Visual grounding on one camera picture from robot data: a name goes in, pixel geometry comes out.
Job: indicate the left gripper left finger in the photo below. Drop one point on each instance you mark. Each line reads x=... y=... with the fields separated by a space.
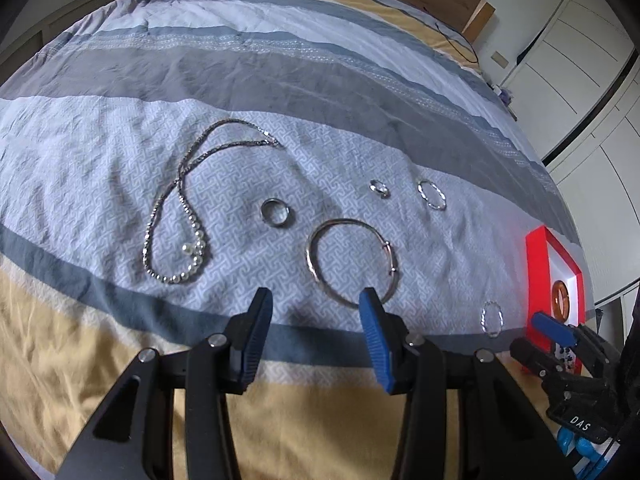
x=129 y=435

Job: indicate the amber orange bangle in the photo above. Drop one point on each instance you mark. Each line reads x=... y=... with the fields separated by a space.
x=560 y=301

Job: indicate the striped bed duvet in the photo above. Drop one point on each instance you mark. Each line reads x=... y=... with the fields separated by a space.
x=161 y=160

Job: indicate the white sliding wardrobe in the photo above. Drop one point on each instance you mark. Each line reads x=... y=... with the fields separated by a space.
x=576 y=97

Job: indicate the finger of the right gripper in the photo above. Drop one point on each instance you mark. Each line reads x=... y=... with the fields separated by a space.
x=555 y=327
x=537 y=361

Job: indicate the red jewelry tray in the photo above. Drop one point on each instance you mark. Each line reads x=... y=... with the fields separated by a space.
x=547 y=261

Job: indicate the silver hoop near tray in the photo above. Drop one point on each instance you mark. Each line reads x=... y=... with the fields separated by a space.
x=491 y=319

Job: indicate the large silver bangle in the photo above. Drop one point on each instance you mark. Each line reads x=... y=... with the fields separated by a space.
x=343 y=255

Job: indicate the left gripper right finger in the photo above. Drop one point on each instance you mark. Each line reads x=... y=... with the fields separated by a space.
x=501 y=434

